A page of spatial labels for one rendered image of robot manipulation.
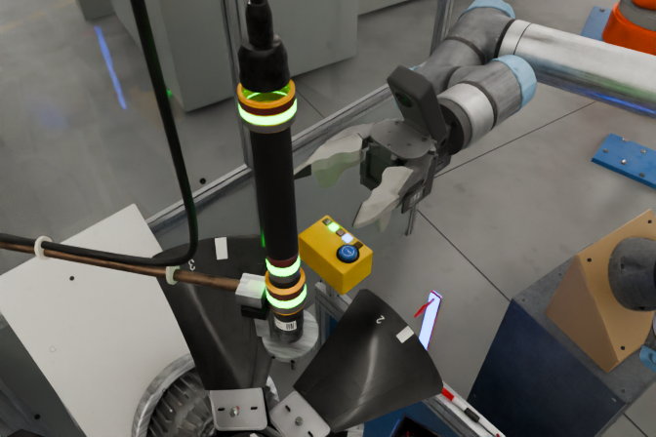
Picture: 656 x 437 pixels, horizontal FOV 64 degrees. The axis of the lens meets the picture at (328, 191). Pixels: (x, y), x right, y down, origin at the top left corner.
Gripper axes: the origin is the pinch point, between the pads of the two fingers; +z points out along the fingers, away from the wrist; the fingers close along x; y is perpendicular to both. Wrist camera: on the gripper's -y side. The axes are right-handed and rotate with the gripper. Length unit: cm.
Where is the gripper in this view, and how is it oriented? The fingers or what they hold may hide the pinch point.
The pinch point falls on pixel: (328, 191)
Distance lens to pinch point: 53.6
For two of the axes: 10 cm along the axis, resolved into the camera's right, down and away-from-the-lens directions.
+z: -7.3, 4.8, -4.8
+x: -6.8, -5.2, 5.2
